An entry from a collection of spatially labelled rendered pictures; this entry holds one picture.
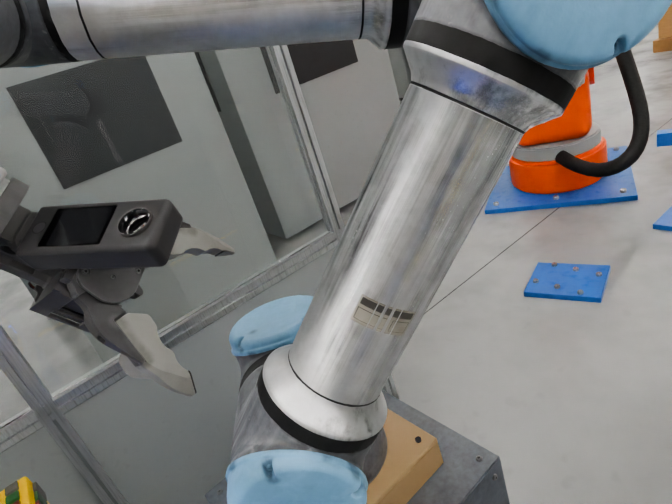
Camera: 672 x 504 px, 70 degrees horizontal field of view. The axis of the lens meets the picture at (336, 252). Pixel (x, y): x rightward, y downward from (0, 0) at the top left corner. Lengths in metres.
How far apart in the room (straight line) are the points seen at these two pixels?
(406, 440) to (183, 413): 0.81
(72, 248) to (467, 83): 0.28
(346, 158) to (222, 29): 3.97
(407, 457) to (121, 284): 0.41
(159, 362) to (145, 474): 1.01
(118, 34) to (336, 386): 0.33
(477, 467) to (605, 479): 1.27
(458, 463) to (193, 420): 0.85
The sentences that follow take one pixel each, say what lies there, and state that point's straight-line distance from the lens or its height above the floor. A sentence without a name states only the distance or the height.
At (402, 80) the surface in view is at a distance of 6.94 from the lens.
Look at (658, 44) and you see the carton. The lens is 7.78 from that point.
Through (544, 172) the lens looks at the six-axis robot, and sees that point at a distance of 3.68.
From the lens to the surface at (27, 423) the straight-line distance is 1.28.
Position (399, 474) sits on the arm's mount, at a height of 1.05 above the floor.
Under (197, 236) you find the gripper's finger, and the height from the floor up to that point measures 1.40.
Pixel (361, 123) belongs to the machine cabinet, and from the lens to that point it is 4.49.
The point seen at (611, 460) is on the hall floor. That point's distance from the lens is 1.98.
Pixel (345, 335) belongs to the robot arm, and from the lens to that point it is 0.36.
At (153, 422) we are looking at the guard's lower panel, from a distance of 1.35.
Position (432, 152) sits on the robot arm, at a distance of 0.32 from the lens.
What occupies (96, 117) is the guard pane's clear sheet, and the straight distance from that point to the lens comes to 1.17.
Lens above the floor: 1.54
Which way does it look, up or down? 25 degrees down
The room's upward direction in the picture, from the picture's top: 19 degrees counter-clockwise
